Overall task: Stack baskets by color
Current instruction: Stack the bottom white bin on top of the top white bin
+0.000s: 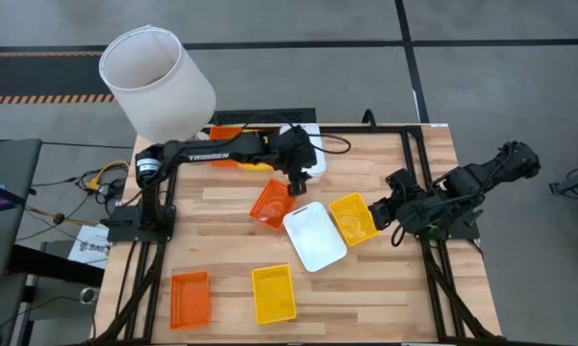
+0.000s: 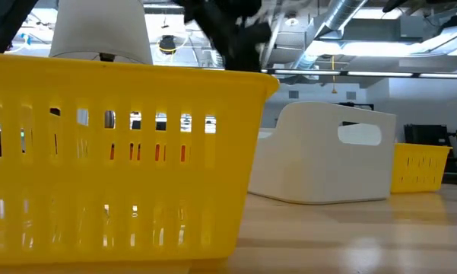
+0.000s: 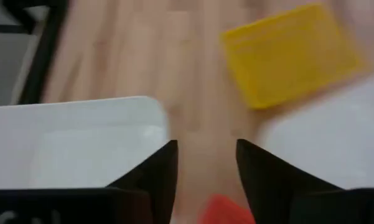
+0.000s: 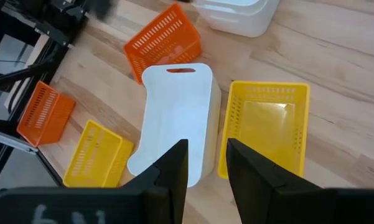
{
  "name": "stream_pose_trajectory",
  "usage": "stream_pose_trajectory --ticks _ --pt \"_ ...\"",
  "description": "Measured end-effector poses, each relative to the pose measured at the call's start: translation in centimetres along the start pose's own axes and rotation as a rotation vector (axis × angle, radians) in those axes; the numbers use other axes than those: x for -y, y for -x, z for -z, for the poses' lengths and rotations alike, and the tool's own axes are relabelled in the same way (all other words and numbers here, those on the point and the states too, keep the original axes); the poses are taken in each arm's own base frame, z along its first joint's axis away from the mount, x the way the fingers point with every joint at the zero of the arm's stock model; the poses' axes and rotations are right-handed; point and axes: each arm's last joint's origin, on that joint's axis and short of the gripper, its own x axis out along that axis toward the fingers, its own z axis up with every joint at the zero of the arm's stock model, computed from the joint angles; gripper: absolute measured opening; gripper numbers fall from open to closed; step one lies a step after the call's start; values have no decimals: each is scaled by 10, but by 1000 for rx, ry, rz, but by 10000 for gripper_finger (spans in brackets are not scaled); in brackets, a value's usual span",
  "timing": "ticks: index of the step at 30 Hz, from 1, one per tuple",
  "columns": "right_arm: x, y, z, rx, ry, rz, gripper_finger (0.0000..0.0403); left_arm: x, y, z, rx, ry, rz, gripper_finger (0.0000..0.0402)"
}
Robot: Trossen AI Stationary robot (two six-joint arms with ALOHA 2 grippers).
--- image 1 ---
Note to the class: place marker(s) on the white printed paper sheet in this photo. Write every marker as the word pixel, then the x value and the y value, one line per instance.
pixel 91 245

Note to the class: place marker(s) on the small round metal disc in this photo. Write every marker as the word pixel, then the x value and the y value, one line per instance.
pixel 89 295

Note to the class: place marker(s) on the white plastic bin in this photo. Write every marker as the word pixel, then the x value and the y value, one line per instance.
pixel 319 158
pixel 315 238

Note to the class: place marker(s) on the orange slotted plastic basket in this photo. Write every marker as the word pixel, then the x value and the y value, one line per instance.
pixel 223 132
pixel 269 209
pixel 190 300

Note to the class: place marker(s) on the white lampshade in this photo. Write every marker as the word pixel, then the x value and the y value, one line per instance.
pixel 173 106

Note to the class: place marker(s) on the black metal table frame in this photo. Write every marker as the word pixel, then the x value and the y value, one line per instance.
pixel 389 129

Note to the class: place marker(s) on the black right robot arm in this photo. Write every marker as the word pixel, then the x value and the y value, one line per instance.
pixel 481 178

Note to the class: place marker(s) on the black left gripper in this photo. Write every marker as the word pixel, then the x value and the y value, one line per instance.
pixel 295 151

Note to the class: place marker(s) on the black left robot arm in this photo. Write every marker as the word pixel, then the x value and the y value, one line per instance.
pixel 207 156

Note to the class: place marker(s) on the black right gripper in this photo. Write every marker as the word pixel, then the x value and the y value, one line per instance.
pixel 409 214

